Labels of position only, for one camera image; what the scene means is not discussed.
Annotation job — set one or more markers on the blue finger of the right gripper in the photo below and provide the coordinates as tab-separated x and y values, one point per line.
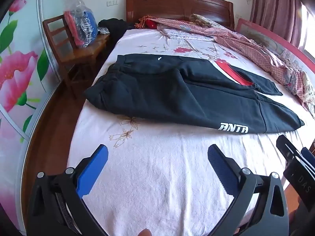
308	156
287	149

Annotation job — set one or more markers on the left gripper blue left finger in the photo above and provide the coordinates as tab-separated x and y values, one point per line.
89	169

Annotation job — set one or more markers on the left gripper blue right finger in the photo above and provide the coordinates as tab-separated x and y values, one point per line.
226	169

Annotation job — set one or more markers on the black Anta sweatpants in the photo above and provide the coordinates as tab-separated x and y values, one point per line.
192	91

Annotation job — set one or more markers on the operator's hand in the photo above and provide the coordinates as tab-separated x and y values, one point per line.
145	232

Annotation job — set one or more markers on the pink dotted quilt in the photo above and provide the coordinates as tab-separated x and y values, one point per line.
281	69

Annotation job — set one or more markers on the white floral bed sheet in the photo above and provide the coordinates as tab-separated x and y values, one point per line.
158	176

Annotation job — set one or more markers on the floral wardrobe sliding door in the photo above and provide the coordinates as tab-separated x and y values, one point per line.
27	80

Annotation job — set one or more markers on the wooden chair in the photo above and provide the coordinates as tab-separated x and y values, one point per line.
72	60

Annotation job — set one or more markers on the mauve curtain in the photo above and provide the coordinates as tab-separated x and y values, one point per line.
282	17

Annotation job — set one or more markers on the floral pillow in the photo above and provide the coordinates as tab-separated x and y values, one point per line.
204	22

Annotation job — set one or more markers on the black clothes pile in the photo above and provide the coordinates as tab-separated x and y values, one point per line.
116	27

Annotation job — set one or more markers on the plastic bag of clothes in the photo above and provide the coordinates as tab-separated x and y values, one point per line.
81	22

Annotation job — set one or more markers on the red pillow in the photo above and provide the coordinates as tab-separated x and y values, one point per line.
150	24

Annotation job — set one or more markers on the wooden headboard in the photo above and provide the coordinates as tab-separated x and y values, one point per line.
220	11

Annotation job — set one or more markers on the pink bed guard rail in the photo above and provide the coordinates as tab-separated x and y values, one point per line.
276	44

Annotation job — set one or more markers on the white wall socket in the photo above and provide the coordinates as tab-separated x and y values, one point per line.
112	3

